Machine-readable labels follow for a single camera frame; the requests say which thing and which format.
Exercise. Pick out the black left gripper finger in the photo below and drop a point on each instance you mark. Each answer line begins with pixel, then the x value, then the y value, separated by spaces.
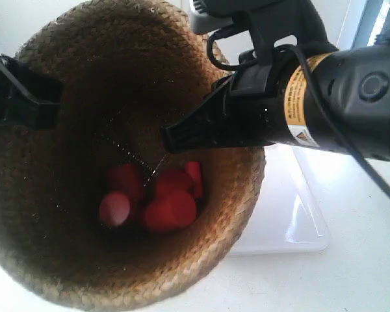
pixel 27 98

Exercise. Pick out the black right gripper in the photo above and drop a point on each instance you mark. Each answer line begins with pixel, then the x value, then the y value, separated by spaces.
pixel 243 109

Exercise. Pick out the red cylinder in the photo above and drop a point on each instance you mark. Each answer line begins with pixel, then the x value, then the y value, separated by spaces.
pixel 176 210
pixel 194 170
pixel 172 180
pixel 114 209
pixel 127 178

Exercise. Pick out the brown woven wicker basket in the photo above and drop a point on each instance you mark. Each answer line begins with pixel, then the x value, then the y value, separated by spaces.
pixel 128 68

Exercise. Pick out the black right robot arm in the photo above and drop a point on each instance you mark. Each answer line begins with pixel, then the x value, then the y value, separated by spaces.
pixel 354 87

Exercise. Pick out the white plastic tray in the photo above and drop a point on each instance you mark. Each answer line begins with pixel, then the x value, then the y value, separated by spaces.
pixel 286 218

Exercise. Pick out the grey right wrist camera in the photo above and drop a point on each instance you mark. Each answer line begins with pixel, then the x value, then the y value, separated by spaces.
pixel 208 16

